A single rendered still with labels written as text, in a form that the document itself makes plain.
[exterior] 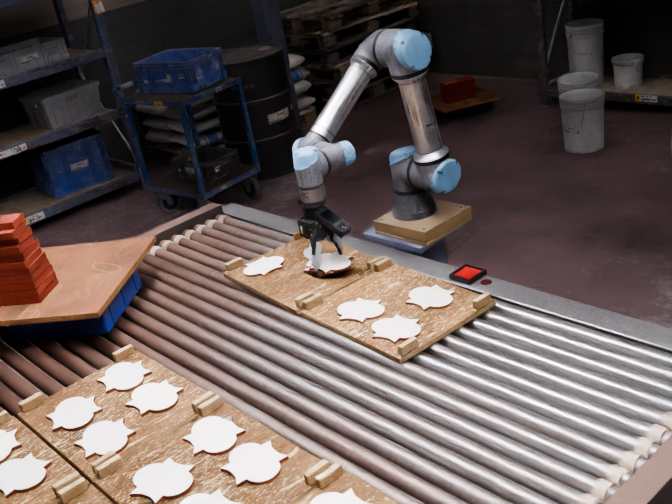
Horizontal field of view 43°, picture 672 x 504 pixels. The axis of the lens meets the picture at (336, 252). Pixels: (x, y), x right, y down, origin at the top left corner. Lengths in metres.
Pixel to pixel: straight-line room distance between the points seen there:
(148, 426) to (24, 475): 0.29
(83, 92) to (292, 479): 5.08
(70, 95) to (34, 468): 4.70
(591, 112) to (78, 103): 3.62
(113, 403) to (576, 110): 4.27
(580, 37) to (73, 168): 3.92
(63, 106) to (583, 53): 3.89
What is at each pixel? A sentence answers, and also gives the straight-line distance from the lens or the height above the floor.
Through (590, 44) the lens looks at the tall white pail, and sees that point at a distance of 6.88.
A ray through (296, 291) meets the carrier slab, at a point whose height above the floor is 0.94.
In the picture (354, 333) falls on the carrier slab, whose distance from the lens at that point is 2.22.
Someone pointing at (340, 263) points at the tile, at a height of 0.97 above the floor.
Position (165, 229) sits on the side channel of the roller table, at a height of 0.95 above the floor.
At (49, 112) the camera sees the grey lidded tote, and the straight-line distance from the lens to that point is 6.45.
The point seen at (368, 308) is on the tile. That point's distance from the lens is 2.31.
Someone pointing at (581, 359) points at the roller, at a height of 0.92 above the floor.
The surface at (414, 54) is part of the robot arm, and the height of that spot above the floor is 1.50.
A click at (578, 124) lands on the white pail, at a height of 0.20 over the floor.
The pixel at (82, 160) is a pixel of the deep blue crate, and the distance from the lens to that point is 6.62.
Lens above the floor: 2.05
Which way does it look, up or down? 25 degrees down
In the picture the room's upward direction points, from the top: 11 degrees counter-clockwise
